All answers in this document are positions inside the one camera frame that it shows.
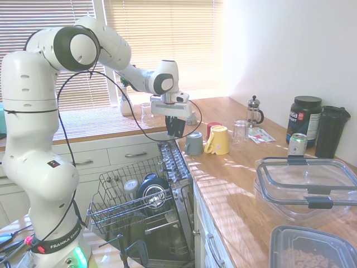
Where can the grey ceramic mug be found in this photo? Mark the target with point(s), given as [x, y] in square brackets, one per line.
[194, 143]

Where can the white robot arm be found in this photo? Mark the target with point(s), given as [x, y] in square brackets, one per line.
[28, 111]

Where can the clear container with latched lid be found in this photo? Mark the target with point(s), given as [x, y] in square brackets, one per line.
[304, 181]

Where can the yellow ceramic mug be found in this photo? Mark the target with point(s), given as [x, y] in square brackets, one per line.
[220, 142]

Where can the stainless steel dishwasher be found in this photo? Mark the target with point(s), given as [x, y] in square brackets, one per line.
[174, 159]

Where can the grey plastic food container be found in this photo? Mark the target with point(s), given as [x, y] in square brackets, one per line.
[281, 243]

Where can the white green drink can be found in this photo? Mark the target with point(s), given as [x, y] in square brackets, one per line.
[298, 145]

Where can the white ceramic mug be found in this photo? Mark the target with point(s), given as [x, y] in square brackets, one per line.
[131, 186]

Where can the black shaker bottle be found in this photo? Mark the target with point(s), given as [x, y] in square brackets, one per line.
[330, 131]

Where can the white base cabinet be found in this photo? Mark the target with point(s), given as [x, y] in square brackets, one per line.
[207, 223]

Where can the brown cereal pieces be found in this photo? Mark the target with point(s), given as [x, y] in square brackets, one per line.
[309, 259]

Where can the white bottle with plant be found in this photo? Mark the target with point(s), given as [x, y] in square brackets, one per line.
[125, 107]

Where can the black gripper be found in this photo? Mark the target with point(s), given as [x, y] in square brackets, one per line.
[175, 120]

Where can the teal cloth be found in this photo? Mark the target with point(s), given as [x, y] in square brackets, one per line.
[2, 121]

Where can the white cabinet drawer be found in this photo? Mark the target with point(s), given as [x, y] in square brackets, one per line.
[89, 156]
[134, 160]

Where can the red white paper packet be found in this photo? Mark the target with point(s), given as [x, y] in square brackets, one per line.
[263, 138]

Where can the grey wrist camera bar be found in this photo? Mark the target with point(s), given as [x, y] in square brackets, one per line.
[167, 109]

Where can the glass french press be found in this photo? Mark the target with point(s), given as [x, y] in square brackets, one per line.
[254, 113]

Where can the red ceramic mug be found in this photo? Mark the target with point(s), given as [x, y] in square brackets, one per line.
[212, 128]

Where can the clear drinking glass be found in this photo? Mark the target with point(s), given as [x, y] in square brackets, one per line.
[240, 135]
[146, 113]

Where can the black camera stand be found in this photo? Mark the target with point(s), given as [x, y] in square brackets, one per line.
[124, 251]

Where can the beige window blind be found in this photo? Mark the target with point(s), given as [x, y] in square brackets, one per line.
[167, 33]
[42, 14]

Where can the black protein powder tub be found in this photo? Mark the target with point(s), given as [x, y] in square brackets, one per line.
[302, 120]

